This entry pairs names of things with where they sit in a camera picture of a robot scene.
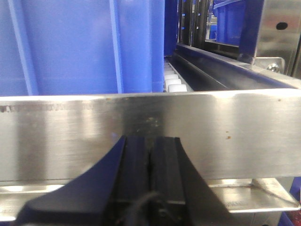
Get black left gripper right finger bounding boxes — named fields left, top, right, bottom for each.
left=150, top=137, right=238, bottom=226

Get black shelf guide rail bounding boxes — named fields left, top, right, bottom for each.
left=167, top=44, right=301, bottom=91

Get steel shelf upright post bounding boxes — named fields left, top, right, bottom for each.
left=254, top=0, right=301, bottom=78

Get large blue plastic crate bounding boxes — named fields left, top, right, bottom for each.
left=0, top=0, right=178, bottom=96

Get white conveyor rollers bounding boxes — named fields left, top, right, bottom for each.
left=164, top=59, right=189, bottom=93

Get blue crate in background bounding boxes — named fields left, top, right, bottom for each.
left=213, top=0, right=264, bottom=64

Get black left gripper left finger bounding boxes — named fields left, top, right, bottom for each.
left=16, top=136, right=149, bottom=226

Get stainless steel shelf rail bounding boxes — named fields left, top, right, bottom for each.
left=0, top=89, right=301, bottom=222

